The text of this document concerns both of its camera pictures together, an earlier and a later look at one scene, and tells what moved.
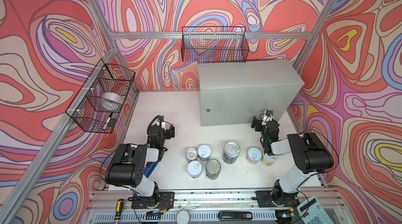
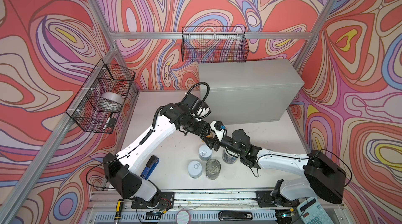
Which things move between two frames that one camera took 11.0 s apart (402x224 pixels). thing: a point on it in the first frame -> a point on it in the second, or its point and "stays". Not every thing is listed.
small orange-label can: [191, 155] -> [211, 135]
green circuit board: [153, 215] stays
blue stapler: [149, 168] stays
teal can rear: [204, 152] stays
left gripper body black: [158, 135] -> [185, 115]
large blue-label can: [231, 150] stays
